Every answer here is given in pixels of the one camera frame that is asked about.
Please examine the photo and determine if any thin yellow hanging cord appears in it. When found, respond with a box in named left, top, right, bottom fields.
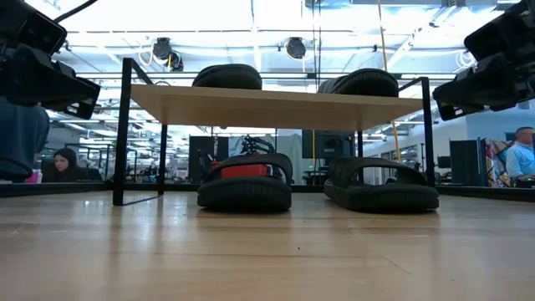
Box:
left=311, top=128, right=318, bottom=185

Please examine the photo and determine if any wooden shelf black metal frame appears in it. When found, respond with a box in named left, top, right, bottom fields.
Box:
left=111, top=57, right=437, bottom=207

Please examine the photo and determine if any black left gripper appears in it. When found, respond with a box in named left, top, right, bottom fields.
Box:
left=0, top=0, right=101, bottom=120

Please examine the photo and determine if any black ceiling cable reel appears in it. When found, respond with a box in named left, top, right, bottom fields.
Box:
left=150, top=36, right=185, bottom=72
left=285, top=36, right=308, bottom=60

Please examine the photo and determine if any grey cloth cover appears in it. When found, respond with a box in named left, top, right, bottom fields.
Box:
left=228, top=133, right=304, bottom=168

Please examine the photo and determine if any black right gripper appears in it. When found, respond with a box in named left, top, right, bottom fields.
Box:
left=432, top=0, right=535, bottom=122

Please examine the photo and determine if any pink bottle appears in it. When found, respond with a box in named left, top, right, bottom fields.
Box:
left=24, top=168, right=43, bottom=185

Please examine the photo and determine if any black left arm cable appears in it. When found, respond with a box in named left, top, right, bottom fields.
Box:
left=53, top=0, right=100, bottom=23

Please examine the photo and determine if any red box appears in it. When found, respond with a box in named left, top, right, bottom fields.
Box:
left=211, top=161, right=271, bottom=181

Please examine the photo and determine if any black partition panel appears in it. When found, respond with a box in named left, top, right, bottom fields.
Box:
left=188, top=135, right=230, bottom=184

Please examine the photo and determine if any black aluminium table frame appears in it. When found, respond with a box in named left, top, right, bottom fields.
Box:
left=0, top=179, right=535, bottom=203

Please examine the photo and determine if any colourful patchwork wall hanging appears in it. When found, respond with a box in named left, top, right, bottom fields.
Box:
left=484, top=138, right=513, bottom=188

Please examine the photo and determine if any yellow extension cable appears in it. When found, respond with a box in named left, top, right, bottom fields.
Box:
left=377, top=0, right=403, bottom=164

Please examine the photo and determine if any black machine part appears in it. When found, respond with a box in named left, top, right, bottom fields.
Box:
left=240, top=134, right=277, bottom=156

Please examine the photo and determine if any person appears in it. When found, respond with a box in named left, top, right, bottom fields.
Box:
left=41, top=146, right=89, bottom=183
left=0, top=98, right=51, bottom=184
left=504, top=126, right=535, bottom=181

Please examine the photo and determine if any black equipment cabinet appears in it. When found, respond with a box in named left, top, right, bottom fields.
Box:
left=301, top=128, right=356, bottom=185

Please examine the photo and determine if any black rubber slide sandal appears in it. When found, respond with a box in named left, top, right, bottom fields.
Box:
left=316, top=68, right=400, bottom=99
left=324, top=156, right=441, bottom=212
left=196, top=152, right=293, bottom=213
left=191, top=63, right=263, bottom=91

